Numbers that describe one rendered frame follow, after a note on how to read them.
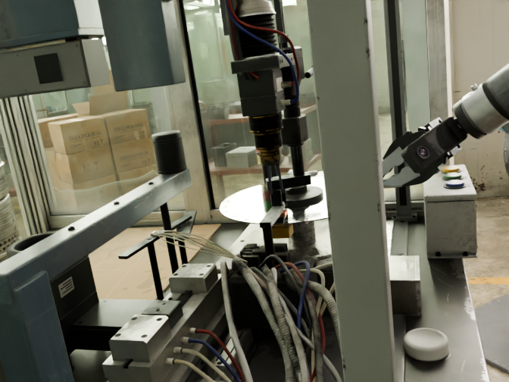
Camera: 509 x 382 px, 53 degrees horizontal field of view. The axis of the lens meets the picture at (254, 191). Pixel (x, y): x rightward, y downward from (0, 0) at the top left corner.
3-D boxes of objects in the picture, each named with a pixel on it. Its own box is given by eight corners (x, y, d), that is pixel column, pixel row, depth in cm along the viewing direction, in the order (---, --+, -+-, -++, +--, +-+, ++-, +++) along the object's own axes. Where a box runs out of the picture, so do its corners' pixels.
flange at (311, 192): (334, 195, 105) (332, 183, 105) (286, 208, 101) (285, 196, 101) (306, 186, 115) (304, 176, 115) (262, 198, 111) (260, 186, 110)
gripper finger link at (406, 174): (394, 191, 101) (432, 166, 95) (382, 200, 96) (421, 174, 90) (384, 178, 101) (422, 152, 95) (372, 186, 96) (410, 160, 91)
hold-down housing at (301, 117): (289, 143, 101) (277, 36, 96) (312, 141, 99) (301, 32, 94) (278, 149, 96) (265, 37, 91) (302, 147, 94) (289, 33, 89)
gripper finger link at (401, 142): (395, 171, 95) (434, 145, 89) (392, 173, 93) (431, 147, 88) (381, 150, 95) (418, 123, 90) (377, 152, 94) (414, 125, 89)
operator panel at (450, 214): (424, 218, 144) (421, 167, 140) (466, 217, 141) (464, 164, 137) (426, 258, 118) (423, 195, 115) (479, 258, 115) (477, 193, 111)
